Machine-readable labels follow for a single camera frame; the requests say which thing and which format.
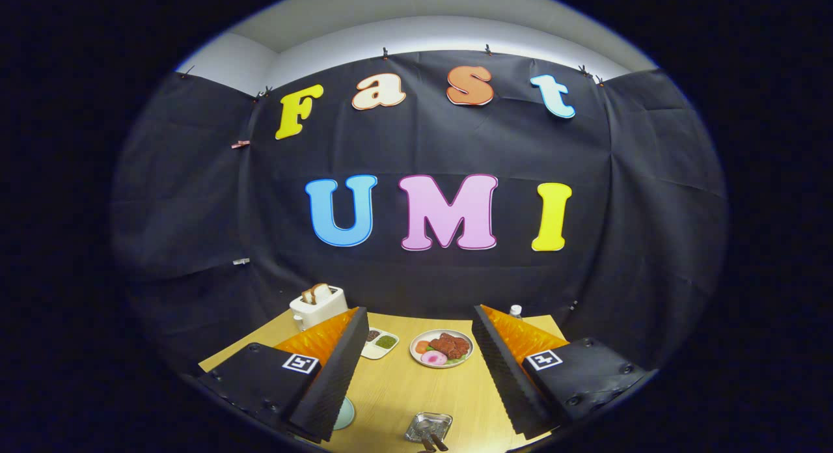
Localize white divided dish with beans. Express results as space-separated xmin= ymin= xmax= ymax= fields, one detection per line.
xmin=360 ymin=327 xmax=400 ymax=361

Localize brown steak piece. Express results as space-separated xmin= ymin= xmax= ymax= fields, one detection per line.
xmin=430 ymin=333 xmax=471 ymax=360

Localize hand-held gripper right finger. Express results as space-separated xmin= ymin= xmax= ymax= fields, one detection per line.
xmin=472 ymin=304 xmax=651 ymax=441

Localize light green plate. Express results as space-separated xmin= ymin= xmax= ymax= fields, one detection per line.
xmin=333 ymin=396 xmax=356 ymax=431

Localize white toaster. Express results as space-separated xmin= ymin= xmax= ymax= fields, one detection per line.
xmin=289 ymin=284 xmax=349 ymax=331

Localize metal wire rack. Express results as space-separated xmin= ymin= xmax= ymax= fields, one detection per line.
xmin=403 ymin=412 xmax=454 ymax=444

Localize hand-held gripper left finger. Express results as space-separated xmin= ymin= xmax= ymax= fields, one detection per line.
xmin=197 ymin=307 xmax=370 ymax=444

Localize white oval food plate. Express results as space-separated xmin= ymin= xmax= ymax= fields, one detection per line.
xmin=409 ymin=329 xmax=474 ymax=369

